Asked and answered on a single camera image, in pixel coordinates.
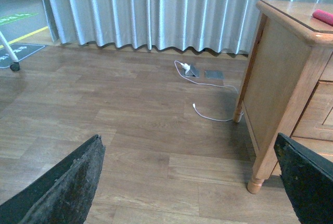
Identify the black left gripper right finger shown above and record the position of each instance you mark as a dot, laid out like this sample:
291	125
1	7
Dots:
307	179

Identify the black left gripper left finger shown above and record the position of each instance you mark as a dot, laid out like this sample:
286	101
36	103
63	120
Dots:
65	193

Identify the pink marker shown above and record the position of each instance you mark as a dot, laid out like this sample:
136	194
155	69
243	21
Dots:
323	16

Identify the wooden desk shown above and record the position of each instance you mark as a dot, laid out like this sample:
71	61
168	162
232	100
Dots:
289	53

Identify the closed floor socket cover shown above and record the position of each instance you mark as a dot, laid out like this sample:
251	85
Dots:
214	74

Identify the white cart leg with caster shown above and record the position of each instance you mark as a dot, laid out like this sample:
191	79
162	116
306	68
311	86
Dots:
14	66

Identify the dark floor sign mat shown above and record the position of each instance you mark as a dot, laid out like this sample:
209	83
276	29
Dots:
21	50

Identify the open floor socket box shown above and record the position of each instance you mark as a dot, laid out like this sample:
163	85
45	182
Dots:
193	72

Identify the white charger plug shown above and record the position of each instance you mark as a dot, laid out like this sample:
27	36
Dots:
185	66

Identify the grey curtain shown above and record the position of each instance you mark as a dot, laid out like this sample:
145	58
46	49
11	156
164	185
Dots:
220	25

